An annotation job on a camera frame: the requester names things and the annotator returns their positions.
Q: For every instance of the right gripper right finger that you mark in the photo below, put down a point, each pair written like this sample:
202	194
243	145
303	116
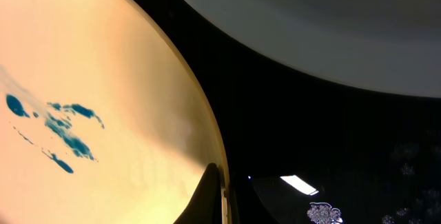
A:
247	206

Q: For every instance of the yellow plate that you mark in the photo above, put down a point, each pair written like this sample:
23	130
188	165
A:
102	120

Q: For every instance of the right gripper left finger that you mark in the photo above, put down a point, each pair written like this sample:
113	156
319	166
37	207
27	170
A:
204	206

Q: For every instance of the round black tray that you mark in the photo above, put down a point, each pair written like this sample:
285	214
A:
309	144

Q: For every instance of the white plate with blue stain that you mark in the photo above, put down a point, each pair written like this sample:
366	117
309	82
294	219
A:
388	46

